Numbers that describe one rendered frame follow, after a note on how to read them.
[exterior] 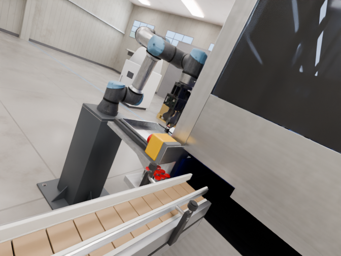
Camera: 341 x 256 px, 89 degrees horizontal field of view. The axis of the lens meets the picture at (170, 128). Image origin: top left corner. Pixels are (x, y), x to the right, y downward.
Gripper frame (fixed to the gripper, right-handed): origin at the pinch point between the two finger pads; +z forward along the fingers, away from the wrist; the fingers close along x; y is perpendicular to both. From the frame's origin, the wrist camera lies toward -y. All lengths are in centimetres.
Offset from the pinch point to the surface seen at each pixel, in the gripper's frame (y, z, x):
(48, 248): 57, 7, 32
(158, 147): 27.1, -0.3, 19.7
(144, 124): -5.7, 10.8, -21.6
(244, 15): 18, -44, 21
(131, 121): 5.0, 9.8, -21.6
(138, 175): 27.2, 12.2, 17.1
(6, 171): 37, 100, -102
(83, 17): -329, -114, -1065
